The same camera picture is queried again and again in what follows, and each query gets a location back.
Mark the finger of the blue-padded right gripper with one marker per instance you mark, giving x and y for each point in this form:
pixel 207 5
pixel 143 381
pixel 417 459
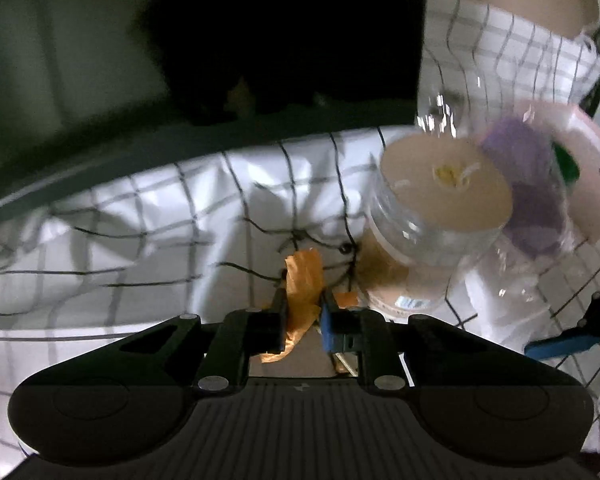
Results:
pixel 557 347

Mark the orange fabric flower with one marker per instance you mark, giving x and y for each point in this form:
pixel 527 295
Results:
pixel 303 355

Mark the black monitor screen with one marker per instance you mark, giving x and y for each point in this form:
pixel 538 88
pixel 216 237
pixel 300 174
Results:
pixel 94 90

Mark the white grid tablecloth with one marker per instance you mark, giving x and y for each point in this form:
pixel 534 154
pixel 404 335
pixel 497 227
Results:
pixel 207 236

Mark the clear jar with beige lid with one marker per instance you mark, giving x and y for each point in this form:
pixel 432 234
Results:
pixel 435 208

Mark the purple flower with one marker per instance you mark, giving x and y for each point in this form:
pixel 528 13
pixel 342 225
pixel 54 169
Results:
pixel 550 156

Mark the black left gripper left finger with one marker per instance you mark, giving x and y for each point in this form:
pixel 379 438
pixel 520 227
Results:
pixel 267 327

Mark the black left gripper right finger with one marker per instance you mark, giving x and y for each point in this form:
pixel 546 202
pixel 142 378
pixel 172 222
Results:
pixel 341 329

